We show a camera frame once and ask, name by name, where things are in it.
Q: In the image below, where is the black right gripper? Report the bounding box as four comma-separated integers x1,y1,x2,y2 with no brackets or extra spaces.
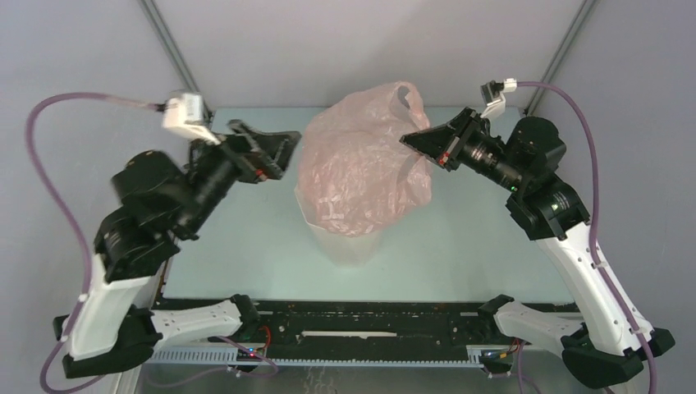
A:
400,108,526,194

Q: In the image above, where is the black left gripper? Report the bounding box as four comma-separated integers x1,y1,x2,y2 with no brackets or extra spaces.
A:
182,117,306,234

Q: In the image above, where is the pink plastic trash bag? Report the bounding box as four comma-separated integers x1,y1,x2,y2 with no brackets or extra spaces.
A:
297,81,432,236

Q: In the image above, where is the white faceted trash bin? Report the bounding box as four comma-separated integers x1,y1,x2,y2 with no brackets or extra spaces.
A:
309,224,382,267

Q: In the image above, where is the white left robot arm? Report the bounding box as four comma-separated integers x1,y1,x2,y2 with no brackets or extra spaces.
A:
54,120,301,378

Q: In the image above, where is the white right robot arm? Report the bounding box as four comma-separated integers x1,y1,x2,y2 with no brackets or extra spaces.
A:
401,108,675,389

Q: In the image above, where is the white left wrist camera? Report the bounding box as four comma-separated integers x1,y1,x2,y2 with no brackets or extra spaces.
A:
162,92,221,145

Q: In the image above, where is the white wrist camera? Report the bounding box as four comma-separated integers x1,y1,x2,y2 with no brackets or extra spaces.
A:
162,92,221,145
480,78,518,120

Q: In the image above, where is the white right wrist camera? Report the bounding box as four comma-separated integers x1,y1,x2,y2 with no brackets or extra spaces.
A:
480,78,518,120

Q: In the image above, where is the aluminium frame post left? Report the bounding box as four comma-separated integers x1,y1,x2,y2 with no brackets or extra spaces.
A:
137,0,202,93

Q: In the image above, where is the aluminium frame post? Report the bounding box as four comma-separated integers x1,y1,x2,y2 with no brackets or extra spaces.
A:
137,0,202,93
541,0,601,85

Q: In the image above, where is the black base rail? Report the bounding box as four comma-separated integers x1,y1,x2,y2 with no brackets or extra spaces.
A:
154,297,545,364

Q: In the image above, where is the aluminium frame post right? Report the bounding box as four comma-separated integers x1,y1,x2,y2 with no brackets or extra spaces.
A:
541,0,601,85

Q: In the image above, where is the white cable duct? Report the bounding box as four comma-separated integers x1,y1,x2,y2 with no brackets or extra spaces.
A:
148,346,502,368

